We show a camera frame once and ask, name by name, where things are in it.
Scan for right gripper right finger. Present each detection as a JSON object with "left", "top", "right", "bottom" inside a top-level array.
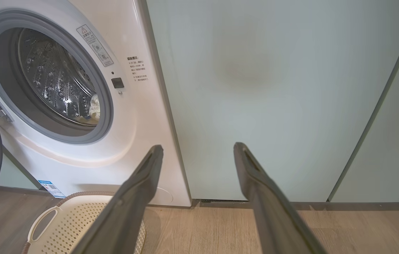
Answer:
[{"left": 234, "top": 142, "right": 327, "bottom": 254}]

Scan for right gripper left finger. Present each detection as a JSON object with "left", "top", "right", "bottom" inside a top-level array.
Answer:
[{"left": 71, "top": 145, "right": 164, "bottom": 254}]

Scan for cream printed garment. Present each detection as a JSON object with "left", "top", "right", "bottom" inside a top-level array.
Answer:
[{"left": 79, "top": 93, "right": 101, "bottom": 127}]

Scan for cream perforated laundry basket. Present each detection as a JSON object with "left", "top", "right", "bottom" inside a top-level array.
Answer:
[{"left": 21, "top": 191, "right": 147, "bottom": 254}]

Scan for white front-load washing machine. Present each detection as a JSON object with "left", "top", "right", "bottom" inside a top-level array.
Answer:
[{"left": 0, "top": 0, "right": 192, "bottom": 207}]

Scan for round filter cover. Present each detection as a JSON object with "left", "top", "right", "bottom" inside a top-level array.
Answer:
[{"left": 155, "top": 186, "right": 174, "bottom": 204}]

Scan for blue energy label sticker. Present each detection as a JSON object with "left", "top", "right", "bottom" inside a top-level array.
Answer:
[{"left": 38, "top": 180, "right": 66, "bottom": 199}]

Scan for dark grey cabinet plinth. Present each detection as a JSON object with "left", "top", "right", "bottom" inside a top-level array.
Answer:
[{"left": 192, "top": 199, "right": 399, "bottom": 212}]

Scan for wide mint cabinet panel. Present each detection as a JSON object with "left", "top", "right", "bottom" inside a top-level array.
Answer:
[{"left": 146, "top": 0, "right": 399, "bottom": 202}]

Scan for narrow mint cabinet panel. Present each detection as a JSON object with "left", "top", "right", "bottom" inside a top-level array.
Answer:
[{"left": 329, "top": 11, "right": 399, "bottom": 204}]

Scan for steel washer drum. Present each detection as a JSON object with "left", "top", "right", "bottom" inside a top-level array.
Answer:
[{"left": 18, "top": 28, "right": 101, "bottom": 127}]

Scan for white warning sticker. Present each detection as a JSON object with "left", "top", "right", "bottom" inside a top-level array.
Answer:
[{"left": 76, "top": 24, "right": 114, "bottom": 67}]

